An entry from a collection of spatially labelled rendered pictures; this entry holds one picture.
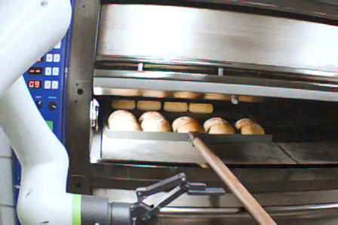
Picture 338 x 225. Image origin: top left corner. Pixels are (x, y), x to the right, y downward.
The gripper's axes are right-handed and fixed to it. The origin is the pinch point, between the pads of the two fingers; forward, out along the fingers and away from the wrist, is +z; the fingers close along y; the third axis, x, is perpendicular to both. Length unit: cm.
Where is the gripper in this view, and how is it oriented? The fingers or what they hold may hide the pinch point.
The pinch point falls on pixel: (213, 223)
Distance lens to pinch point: 128.9
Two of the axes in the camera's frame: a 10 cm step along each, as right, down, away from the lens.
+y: -0.6, 9.9, 1.6
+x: 0.8, 1.6, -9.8
